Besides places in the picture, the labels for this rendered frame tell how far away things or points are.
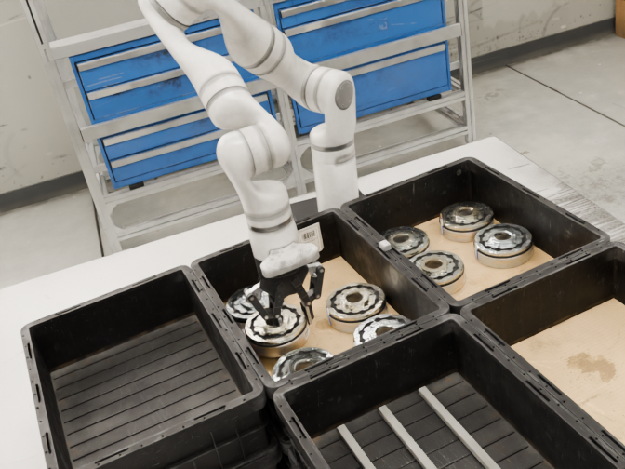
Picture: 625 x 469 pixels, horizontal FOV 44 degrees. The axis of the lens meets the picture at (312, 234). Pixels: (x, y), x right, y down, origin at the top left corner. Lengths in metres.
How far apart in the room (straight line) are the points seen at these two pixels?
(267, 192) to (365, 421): 0.36
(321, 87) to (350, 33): 1.72
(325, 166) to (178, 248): 0.48
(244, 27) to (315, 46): 1.89
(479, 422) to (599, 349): 0.23
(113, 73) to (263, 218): 2.01
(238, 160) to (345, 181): 0.58
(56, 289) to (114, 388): 0.63
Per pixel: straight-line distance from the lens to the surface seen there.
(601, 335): 1.27
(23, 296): 1.95
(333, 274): 1.45
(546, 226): 1.42
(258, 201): 1.12
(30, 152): 4.09
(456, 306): 1.17
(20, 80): 3.98
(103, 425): 1.28
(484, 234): 1.45
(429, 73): 3.45
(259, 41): 1.38
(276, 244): 1.16
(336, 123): 1.57
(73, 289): 1.90
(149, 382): 1.32
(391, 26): 3.32
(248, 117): 1.15
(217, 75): 1.16
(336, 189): 1.64
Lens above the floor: 1.64
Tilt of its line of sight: 31 degrees down
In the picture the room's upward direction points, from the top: 11 degrees counter-clockwise
